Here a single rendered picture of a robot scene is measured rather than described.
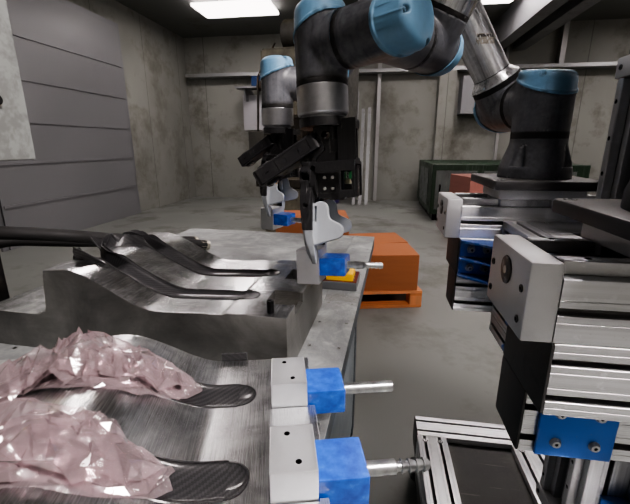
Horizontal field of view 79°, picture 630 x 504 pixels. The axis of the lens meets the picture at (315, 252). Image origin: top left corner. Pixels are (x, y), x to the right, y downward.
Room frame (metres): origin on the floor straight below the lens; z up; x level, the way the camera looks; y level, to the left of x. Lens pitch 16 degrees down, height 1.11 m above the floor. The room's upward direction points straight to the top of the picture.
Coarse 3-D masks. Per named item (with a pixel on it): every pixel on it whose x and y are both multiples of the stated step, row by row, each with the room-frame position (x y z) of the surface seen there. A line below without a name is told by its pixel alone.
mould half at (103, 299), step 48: (48, 288) 0.54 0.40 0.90; (96, 288) 0.52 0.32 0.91; (144, 288) 0.56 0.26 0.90; (240, 288) 0.58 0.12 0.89; (288, 288) 0.57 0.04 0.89; (0, 336) 0.56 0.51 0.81; (48, 336) 0.54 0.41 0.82; (144, 336) 0.51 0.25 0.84; (192, 336) 0.49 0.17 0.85; (240, 336) 0.48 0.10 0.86; (288, 336) 0.47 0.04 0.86
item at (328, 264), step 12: (300, 252) 0.57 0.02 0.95; (324, 252) 0.60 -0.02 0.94; (300, 264) 0.57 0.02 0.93; (312, 264) 0.56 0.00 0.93; (324, 264) 0.56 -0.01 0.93; (336, 264) 0.56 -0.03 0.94; (348, 264) 0.57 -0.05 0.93; (360, 264) 0.56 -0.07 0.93; (372, 264) 0.56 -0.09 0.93; (300, 276) 0.57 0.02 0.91; (312, 276) 0.56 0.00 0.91; (324, 276) 0.59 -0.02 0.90
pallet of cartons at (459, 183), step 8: (456, 176) 4.64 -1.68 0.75; (464, 176) 4.42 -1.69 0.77; (456, 184) 4.62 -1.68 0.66; (464, 184) 4.39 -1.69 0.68; (472, 184) 4.25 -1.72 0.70; (480, 184) 4.25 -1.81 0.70; (456, 192) 4.59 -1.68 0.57; (464, 192) 4.37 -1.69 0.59; (472, 192) 4.25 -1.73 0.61; (480, 192) 4.25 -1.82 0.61
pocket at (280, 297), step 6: (276, 294) 0.57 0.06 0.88; (282, 294) 0.57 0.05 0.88; (288, 294) 0.56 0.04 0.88; (294, 294) 0.56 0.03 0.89; (300, 294) 0.56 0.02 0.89; (276, 300) 0.57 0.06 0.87; (282, 300) 0.57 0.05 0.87; (288, 300) 0.56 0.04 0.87; (294, 300) 0.56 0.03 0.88; (300, 300) 0.56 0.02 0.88
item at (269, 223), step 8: (264, 208) 0.96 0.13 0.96; (272, 208) 0.96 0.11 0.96; (280, 208) 0.99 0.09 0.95; (264, 216) 0.96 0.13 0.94; (272, 216) 0.95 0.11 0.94; (280, 216) 0.95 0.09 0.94; (288, 216) 0.94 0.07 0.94; (264, 224) 0.97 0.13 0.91; (272, 224) 0.95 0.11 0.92; (280, 224) 0.95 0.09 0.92; (288, 224) 0.94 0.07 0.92
